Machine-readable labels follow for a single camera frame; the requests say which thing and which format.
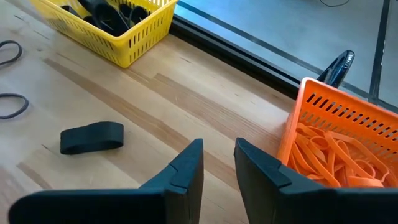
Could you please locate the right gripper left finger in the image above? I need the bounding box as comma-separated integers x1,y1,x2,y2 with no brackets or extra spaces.
8,138,205,224

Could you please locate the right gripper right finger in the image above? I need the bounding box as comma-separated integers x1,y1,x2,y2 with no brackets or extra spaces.
233,137,398,224

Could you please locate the orange rubber band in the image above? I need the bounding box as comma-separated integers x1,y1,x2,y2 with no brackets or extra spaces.
355,158,377,179
296,122,322,138
346,175,386,189
323,129,389,181
384,170,398,188
309,136,331,152
294,133,342,188

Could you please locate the orange plastic basket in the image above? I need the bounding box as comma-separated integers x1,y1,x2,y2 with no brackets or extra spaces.
276,77,398,189

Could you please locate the thin black rubber band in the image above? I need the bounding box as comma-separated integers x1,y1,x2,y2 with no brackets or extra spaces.
0,39,30,121

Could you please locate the black table clamp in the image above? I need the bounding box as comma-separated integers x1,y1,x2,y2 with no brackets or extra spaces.
316,49,356,90

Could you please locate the yellow plastic basket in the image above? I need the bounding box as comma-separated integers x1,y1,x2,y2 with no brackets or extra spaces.
29,0,178,69

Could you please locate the black floor cable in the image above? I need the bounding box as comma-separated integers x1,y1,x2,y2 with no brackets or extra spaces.
319,0,349,7

